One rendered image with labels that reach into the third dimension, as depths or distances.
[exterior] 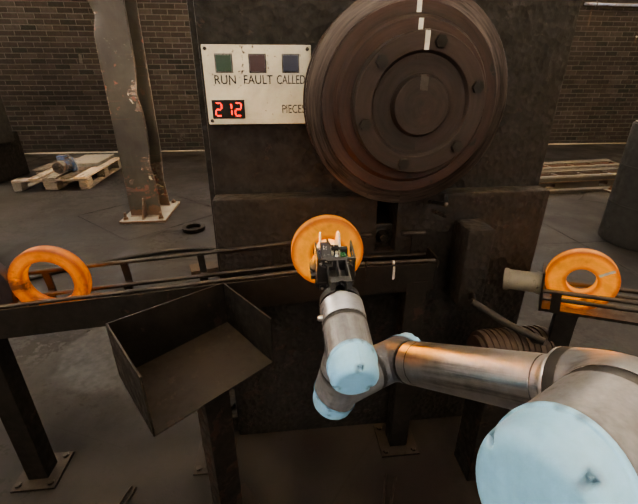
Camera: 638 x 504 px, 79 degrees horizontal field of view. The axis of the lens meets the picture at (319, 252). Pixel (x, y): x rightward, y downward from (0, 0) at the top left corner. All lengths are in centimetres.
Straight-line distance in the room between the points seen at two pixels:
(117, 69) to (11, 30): 447
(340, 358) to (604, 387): 31
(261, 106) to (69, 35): 671
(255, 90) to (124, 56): 264
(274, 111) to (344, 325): 63
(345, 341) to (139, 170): 328
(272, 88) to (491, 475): 91
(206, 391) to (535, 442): 64
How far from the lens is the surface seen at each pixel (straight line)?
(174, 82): 720
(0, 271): 126
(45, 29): 781
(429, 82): 88
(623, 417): 40
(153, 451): 160
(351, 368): 57
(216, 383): 86
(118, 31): 365
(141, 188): 376
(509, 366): 56
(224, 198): 108
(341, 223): 82
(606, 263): 115
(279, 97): 105
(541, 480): 36
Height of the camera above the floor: 117
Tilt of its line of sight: 24 degrees down
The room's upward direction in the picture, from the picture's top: straight up
